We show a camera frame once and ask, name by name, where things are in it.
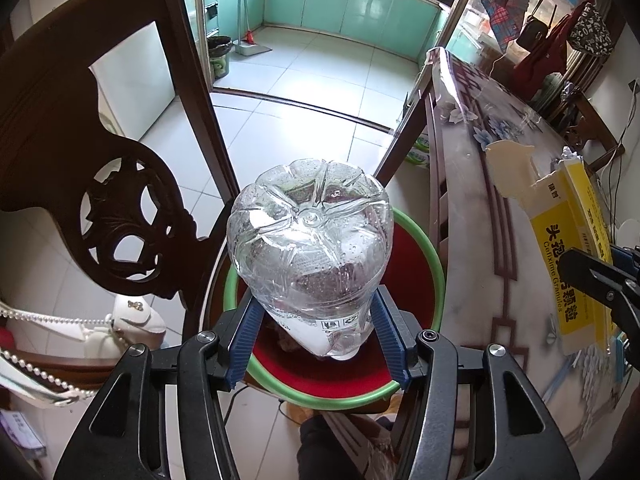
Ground yellow medicine box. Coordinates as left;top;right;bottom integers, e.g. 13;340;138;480
485;140;612;354

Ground clear plastic bottle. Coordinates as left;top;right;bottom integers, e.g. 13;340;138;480
226;158;395;362

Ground red green trash basin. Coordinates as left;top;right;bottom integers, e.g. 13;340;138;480
245;209;446;411

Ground teal kitchen cabinets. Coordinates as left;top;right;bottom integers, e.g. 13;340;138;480
205;0;449;63

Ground far wooden chair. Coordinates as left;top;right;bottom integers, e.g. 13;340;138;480
549;81;625;174

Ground red hanging garment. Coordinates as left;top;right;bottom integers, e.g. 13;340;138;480
510;0;594;102

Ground black patterned bag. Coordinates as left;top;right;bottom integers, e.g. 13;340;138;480
568;2;614;58

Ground black hanging bag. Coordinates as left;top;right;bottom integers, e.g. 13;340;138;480
515;0;556;52

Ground dark wooden chair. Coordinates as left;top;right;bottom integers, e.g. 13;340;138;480
0;0;241;391

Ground white refrigerator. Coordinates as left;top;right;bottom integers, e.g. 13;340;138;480
10;0;175;141

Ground plaid hanging cloth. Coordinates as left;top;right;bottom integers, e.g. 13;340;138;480
480;0;529;53

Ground red broom with dustpan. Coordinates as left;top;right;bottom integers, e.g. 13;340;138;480
235;0;272;58

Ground black power cable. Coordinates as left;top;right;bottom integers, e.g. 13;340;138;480
596;79;640;221

